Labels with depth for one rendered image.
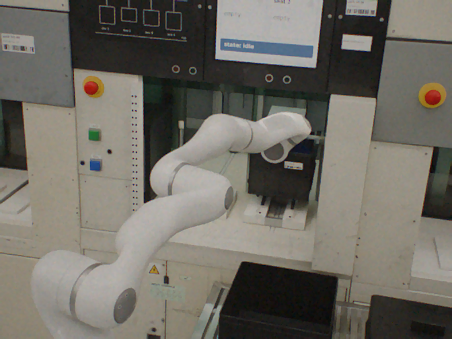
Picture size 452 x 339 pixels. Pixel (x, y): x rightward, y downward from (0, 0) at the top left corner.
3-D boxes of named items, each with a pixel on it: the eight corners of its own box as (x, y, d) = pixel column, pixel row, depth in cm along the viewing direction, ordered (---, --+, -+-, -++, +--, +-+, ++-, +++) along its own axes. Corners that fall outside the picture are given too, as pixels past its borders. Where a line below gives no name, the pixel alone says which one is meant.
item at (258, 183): (243, 202, 223) (246, 120, 209) (253, 176, 241) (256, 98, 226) (312, 212, 219) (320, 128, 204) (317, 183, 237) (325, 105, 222)
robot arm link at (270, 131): (261, 95, 167) (304, 110, 194) (216, 130, 173) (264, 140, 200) (278, 123, 164) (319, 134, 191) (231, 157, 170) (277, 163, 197)
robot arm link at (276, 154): (284, 117, 196) (260, 134, 200) (278, 130, 184) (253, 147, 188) (300, 138, 198) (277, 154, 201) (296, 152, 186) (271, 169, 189)
